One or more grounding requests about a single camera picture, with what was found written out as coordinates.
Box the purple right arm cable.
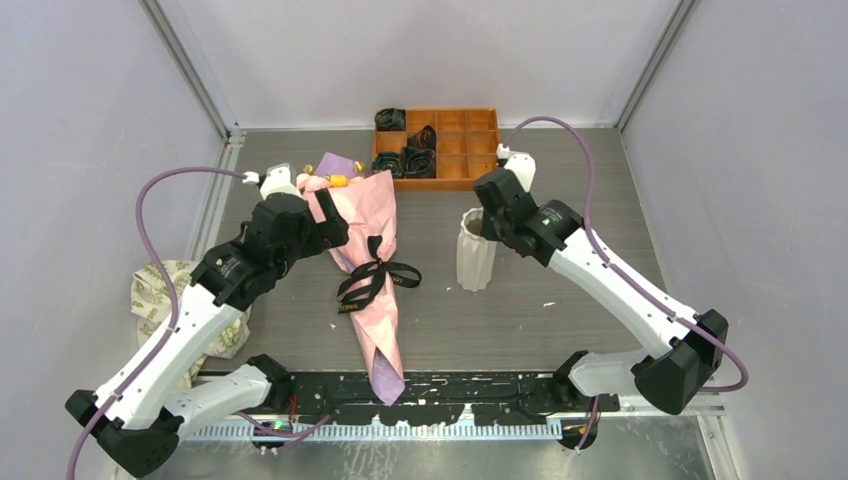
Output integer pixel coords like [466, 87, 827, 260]
[500, 116, 750, 453]

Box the patterned cream cloth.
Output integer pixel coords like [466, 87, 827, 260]
[130, 260, 251, 393]

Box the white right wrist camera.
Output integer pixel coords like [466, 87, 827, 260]
[496, 144, 537, 192]

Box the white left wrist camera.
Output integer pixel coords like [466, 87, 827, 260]
[242, 163, 302, 200]

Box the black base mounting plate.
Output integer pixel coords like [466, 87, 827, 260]
[246, 371, 592, 427]

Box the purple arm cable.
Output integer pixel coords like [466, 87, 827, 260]
[66, 166, 333, 480]
[500, 116, 750, 453]

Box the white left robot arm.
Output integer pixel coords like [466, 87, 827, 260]
[66, 189, 348, 477]

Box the white ribbed ceramic vase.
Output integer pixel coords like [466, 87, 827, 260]
[456, 207, 497, 292]

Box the pink flower bouquet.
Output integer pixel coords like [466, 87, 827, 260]
[296, 152, 419, 406]

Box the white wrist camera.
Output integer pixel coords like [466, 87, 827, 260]
[242, 163, 302, 200]
[496, 144, 537, 192]

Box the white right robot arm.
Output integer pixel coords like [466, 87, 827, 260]
[473, 168, 729, 415]

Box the orange compartment tray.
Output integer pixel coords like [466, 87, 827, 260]
[368, 108, 500, 192]

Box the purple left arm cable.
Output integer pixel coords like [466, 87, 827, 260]
[66, 166, 333, 480]

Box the black ribbon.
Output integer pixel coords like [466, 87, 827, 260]
[336, 235, 423, 314]

